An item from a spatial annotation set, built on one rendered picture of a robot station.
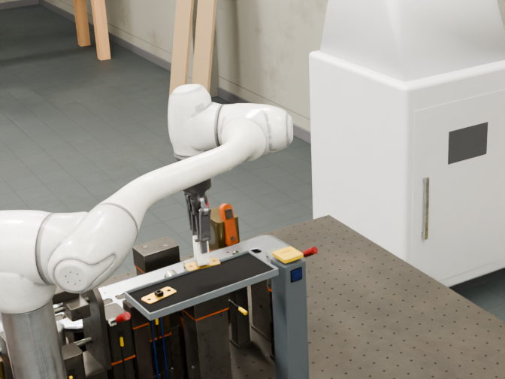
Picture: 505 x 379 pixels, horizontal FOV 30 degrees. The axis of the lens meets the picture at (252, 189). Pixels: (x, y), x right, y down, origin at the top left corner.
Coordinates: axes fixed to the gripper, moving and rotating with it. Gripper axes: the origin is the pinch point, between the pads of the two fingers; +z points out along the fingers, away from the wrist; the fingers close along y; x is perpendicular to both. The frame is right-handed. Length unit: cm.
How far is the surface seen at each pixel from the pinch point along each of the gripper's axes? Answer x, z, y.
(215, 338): -1.1, 24.2, -2.3
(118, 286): 13.6, 25.7, 38.3
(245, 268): -12.2, 9.6, 2.8
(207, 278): -1.8, 9.6, 2.4
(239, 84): -190, 111, 472
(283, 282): -22.6, 16.2, 2.7
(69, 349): 35.2, 17.4, -1.5
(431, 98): -151, 23, 134
